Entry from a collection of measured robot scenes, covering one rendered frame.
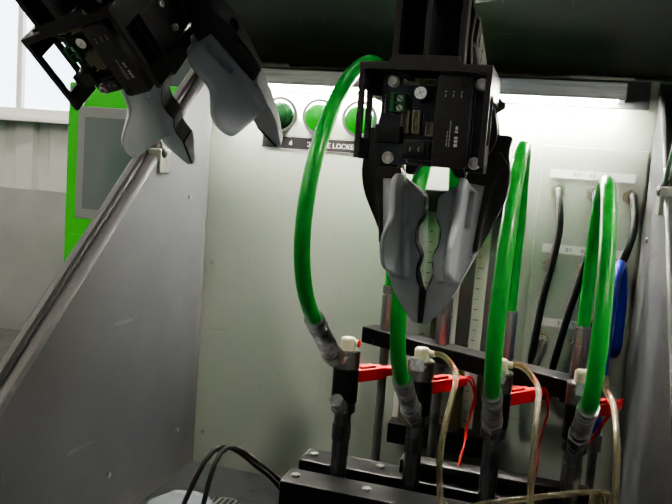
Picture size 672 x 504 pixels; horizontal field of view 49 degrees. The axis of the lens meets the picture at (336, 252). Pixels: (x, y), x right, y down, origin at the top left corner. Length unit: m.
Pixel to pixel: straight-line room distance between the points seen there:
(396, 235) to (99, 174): 3.31
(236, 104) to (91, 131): 3.26
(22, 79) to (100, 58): 5.13
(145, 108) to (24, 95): 5.08
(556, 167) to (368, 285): 0.31
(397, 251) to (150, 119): 0.21
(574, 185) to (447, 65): 0.65
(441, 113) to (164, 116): 0.23
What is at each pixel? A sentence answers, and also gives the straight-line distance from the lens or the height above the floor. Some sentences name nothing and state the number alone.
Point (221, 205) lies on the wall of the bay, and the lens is 1.14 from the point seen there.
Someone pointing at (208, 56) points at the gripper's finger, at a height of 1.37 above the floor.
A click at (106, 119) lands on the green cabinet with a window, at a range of 3.70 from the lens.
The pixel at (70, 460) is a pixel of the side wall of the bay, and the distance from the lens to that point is 0.94.
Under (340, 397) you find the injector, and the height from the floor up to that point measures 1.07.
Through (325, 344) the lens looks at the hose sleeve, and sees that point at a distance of 0.70.
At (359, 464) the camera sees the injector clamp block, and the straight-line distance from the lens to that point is 0.86.
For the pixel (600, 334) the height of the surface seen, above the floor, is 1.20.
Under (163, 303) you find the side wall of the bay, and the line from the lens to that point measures 1.06.
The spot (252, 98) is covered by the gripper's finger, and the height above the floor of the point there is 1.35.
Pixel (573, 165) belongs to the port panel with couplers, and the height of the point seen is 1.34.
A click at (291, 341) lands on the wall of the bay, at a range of 1.12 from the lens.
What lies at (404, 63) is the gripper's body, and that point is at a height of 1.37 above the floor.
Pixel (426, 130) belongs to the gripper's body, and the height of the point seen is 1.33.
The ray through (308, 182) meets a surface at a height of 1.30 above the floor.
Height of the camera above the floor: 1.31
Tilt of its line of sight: 6 degrees down
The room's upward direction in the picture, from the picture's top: 4 degrees clockwise
